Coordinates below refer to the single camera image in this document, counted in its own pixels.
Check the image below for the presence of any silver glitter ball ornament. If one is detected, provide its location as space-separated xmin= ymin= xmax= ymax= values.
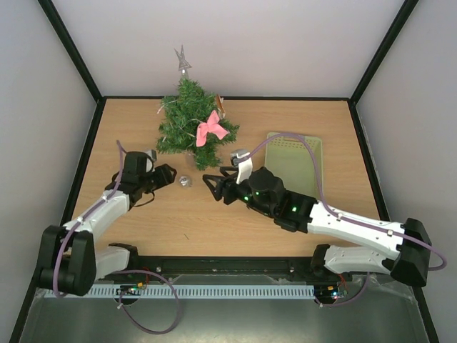
xmin=179 ymin=174 xmax=193 ymax=188

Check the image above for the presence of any clear plastic battery box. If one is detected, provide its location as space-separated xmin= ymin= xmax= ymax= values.
xmin=185 ymin=151 xmax=197 ymax=170

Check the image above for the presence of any pink fabric bow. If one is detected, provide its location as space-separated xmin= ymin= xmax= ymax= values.
xmin=196 ymin=110 xmax=229 ymax=147

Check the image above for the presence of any green perforated plastic basket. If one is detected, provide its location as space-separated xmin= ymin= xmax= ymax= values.
xmin=264 ymin=136 xmax=321 ymax=199

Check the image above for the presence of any small green christmas tree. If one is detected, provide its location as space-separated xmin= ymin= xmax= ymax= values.
xmin=156 ymin=77 xmax=240 ymax=171

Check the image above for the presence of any silver star ornament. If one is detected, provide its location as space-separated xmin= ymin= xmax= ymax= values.
xmin=174 ymin=45 xmax=192 ymax=78

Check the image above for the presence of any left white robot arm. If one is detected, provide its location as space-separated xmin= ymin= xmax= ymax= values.
xmin=34 ymin=150 xmax=177 ymax=297

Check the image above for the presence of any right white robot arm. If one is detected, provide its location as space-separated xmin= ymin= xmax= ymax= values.
xmin=202 ymin=167 xmax=431 ymax=287

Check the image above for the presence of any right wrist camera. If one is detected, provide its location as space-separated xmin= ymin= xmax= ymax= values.
xmin=230 ymin=149 xmax=253 ymax=184

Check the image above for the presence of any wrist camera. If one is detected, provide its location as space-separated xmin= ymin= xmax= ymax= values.
xmin=146 ymin=149 xmax=157 ymax=164
xmin=230 ymin=149 xmax=253 ymax=184

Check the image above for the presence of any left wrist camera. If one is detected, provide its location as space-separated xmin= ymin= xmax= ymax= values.
xmin=146 ymin=149 xmax=157 ymax=164

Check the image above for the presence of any black aluminium front rail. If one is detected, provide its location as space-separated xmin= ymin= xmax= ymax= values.
xmin=125 ymin=255 xmax=316 ymax=275

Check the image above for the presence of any white slotted cable duct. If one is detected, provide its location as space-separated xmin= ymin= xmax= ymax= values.
xmin=46 ymin=284 xmax=316 ymax=299

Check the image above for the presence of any purple cable loop front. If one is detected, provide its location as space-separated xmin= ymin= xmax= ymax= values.
xmin=116 ymin=269 xmax=181 ymax=334

